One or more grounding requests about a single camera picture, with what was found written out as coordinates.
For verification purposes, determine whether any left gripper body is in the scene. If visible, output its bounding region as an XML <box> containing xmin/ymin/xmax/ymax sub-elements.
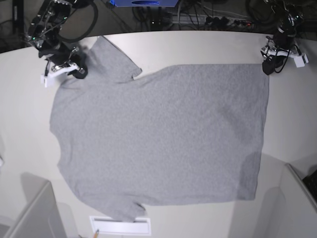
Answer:
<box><xmin>261</xmin><ymin>34</ymin><xmax>297</xmax><ymax>61</ymax></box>

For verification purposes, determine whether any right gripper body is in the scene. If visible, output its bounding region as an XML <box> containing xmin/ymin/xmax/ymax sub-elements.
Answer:
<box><xmin>38</xmin><ymin>41</ymin><xmax>80</xmax><ymax>66</ymax></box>

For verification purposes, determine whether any grey T-shirt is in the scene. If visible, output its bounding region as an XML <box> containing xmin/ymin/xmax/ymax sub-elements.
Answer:
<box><xmin>50</xmin><ymin>38</ymin><xmax>269</xmax><ymax>222</ymax></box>

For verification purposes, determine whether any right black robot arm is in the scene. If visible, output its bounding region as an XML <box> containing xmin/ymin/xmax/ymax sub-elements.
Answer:
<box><xmin>25</xmin><ymin>0</ymin><xmax>99</xmax><ymax>84</ymax></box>

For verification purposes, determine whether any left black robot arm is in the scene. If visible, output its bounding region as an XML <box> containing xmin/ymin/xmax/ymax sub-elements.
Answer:
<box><xmin>245</xmin><ymin>0</ymin><xmax>309</xmax><ymax>75</ymax></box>

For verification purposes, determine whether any blue box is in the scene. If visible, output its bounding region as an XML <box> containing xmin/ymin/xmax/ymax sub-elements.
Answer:
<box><xmin>109</xmin><ymin>0</ymin><xmax>178</xmax><ymax>7</ymax></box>

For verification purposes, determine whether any black keyboard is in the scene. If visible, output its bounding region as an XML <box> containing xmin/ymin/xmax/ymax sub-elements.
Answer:
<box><xmin>303</xmin><ymin>172</ymin><xmax>317</xmax><ymax>199</ymax></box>

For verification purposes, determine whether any grey partition panel right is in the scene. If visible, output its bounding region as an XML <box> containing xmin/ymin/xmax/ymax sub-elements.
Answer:
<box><xmin>285</xmin><ymin>163</ymin><xmax>317</xmax><ymax>211</ymax></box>

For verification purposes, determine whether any grey partition panel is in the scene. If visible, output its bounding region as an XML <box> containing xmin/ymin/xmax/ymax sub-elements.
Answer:
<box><xmin>0</xmin><ymin>180</ymin><xmax>67</xmax><ymax>238</ymax></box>
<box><xmin>285</xmin><ymin>163</ymin><xmax>317</xmax><ymax>211</ymax></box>

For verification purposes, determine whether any grey partition panel left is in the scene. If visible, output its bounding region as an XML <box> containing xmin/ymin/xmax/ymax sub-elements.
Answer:
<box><xmin>0</xmin><ymin>180</ymin><xmax>67</xmax><ymax>238</ymax></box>

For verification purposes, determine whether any yellow pencil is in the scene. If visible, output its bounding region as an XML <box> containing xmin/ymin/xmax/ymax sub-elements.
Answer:
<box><xmin>93</xmin><ymin>230</ymin><xmax>99</xmax><ymax>238</ymax></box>

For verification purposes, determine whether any black camera cable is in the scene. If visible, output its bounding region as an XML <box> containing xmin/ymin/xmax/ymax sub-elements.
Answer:
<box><xmin>272</xmin><ymin>44</ymin><xmax>302</xmax><ymax>74</ymax></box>

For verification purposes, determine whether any white cable grommet tray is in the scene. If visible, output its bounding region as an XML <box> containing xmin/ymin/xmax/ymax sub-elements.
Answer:
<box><xmin>90</xmin><ymin>216</ymin><xmax>152</xmax><ymax>236</ymax></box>

